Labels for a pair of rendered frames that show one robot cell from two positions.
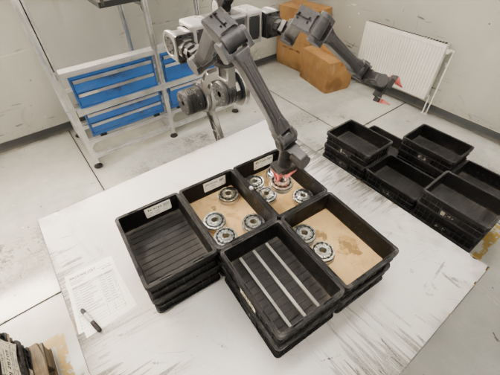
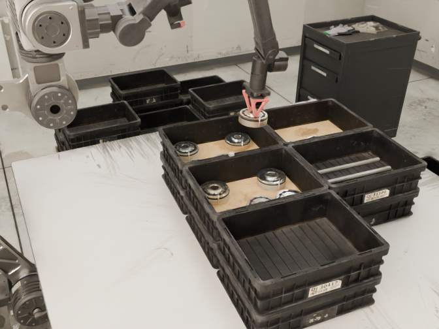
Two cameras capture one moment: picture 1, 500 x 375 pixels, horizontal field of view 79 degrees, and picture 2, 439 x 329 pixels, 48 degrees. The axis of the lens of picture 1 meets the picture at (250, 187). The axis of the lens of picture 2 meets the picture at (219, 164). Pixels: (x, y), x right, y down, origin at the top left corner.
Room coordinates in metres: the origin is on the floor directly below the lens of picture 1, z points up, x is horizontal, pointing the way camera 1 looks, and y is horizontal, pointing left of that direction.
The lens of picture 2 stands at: (0.80, 1.45, 1.81)
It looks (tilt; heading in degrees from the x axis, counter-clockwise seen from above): 32 degrees down; 280
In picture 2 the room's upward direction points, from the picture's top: 1 degrees clockwise
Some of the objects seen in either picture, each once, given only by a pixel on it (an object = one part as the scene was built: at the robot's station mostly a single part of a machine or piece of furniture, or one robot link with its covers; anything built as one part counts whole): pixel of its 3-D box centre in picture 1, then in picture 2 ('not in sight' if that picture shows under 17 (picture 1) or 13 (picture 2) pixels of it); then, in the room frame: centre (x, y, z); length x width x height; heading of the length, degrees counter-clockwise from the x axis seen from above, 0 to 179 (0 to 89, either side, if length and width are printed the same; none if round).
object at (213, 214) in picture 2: (225, 205); (253, 179); (0.92, 0.11, 0.92); 0.40 x 0.30 x 0.02; 33
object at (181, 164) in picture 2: (278, 180); (219, 138); (1.09, -0.14, 0.92); 0.40 x 0.30 x 0.02; 33
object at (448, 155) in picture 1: (425, 164); (146, 111); (1.82, -1.40, 0.37); 0.40 x 0.30 x 0.45; 37
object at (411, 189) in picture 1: (393, 191); (168, 144); (1.58, -1.08, 0.31); 0.40 x 0.30 x 0.34; 37
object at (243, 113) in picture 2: (281, 181); (253, 114); (0.96, -0.14, 1.03); 0.10 x 0.10 x 0.01
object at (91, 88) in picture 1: (122, 97); not in sight; (2.55, 1.15, 0.60); 0.72 x 0.03 x 0.56; 127
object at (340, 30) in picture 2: not in sight; (338, 29); (0.61, -1.84, 0.88); 0.25 x 0.19 x 0.03; 37
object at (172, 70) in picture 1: (198, 72); not in sight; (3.03, 0.51, 0.60); 0.72 x 0.03 x 0.56; 127
